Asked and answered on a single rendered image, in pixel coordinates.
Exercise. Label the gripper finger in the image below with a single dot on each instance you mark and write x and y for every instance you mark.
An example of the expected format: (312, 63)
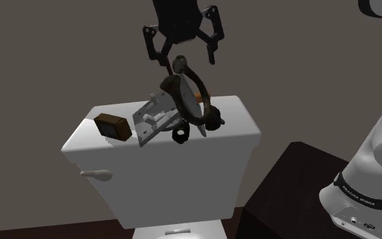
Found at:
(217, 29)
(151, 43)

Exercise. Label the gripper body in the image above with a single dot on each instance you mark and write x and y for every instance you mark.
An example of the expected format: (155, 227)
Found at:
(177, 20)

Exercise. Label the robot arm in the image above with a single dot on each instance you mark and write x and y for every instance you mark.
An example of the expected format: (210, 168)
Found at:
(372, 159)

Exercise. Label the grey pointed flat plate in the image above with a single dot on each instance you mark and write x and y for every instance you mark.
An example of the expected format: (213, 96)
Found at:
(188, 99)

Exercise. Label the small orange object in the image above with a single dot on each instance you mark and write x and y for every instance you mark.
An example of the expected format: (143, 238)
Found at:
(198, 96)

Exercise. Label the grey plate with white switches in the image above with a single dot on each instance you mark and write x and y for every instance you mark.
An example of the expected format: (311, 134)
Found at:
(149, 127)

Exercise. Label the brown box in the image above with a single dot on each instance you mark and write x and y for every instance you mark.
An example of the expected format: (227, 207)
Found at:
(111, 127)

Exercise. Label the white toilet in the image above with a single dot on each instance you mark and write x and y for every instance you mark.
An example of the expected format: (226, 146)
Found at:
(177, 178)

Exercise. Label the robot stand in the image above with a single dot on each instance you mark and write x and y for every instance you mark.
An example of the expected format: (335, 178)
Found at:
(290, 192)

